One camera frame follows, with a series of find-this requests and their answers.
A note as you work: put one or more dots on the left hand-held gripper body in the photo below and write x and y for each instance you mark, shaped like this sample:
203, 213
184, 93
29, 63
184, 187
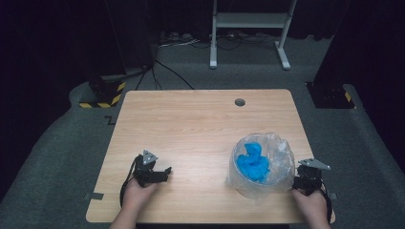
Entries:
146, 168

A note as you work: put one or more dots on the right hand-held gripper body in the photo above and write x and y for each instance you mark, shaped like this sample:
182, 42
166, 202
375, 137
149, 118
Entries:
310, 176

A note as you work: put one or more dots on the clear plastic-lined bin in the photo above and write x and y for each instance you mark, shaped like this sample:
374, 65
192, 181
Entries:
260, 165

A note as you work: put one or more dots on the blue cloth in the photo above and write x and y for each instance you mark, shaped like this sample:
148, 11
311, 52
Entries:
253, 163

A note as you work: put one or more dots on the person's left hand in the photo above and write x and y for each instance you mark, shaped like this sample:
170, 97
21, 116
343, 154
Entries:
137, 195

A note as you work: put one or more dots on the person's right hand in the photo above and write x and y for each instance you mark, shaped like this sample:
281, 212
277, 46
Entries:
310, 205

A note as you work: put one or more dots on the grey tape strip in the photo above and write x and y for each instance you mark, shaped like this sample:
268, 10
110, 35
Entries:
94, 196

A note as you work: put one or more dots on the black yellow striped stand base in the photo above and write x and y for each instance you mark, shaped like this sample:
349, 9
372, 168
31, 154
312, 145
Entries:
103, 93

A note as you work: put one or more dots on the white metal stand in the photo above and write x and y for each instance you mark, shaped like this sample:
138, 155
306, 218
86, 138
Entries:
250, 31

